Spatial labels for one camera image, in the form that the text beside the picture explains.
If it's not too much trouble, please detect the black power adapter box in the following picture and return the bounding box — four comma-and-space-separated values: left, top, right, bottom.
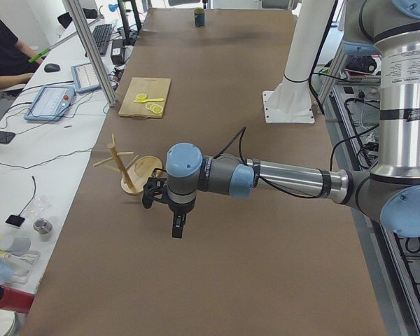
111, 39, 125, 65

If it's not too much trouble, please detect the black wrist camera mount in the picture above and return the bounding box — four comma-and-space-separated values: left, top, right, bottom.
142, 177, 169, 209

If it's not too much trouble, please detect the dark teal cup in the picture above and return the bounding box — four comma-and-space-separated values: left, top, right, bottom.
194, 8, 205, 27

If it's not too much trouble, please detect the black keyboard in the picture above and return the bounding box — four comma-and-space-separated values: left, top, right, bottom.
92, 24, 113, 56

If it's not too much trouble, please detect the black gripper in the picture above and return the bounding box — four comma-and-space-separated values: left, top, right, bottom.
169, 200, 195, 238

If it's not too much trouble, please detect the yellow toy knife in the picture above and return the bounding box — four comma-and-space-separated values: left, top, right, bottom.
133, 98, 165, 104

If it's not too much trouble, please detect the lemon slice front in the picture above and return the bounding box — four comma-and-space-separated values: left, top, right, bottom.
151, 104, 163, 115

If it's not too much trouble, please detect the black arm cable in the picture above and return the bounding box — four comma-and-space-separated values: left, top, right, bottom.
212, 126, 332, 200

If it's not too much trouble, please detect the near blue teach pendant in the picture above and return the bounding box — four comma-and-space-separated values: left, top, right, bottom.
24, 85, 76, 122

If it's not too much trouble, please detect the red cylinder bottle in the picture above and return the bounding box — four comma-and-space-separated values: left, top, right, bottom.
0, 285, 34, 314

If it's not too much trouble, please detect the far blue teach pendant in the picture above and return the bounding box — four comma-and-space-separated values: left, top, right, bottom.
71, 62, 101, 94

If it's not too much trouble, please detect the blue teach pendant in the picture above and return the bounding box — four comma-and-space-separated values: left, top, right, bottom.
24, 85, 76, 122
71, 62, 101, 94

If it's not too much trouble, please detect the aluminium frame post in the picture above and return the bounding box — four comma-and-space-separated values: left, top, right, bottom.
65, 0, 117, 107

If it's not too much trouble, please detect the black computer mouse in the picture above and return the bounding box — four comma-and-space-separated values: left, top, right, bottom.
43, 63, 61, 73

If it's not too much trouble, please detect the seated person in black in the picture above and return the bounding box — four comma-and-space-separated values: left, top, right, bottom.
0, 19, 42, 90

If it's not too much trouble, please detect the wooden cutting board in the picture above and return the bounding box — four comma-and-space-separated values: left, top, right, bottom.
118, 77, 171, 119

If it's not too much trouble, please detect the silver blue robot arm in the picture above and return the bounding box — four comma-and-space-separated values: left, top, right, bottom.
164, 1, 420, 238

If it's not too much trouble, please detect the small black square pad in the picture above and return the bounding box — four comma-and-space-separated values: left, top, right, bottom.
5, 214, 25, 228

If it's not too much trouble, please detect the grey cup on tray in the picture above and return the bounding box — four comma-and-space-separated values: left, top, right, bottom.
0, 235, 31, 256

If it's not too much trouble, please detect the wooden cup storage rack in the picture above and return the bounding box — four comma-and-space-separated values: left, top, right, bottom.
93, 134, 163, 195

